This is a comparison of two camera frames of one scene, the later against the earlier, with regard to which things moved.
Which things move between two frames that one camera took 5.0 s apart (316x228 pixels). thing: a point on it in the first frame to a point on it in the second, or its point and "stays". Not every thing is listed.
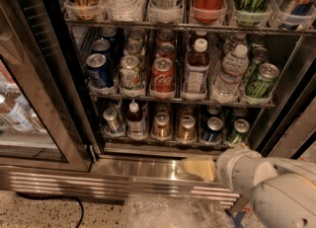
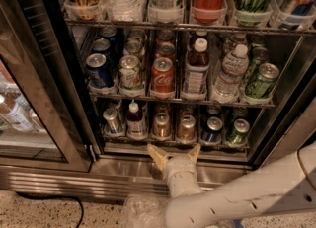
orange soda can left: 162,126 stays
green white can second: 134,46 stays
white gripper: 237,169 to 178,168
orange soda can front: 187,131 stays
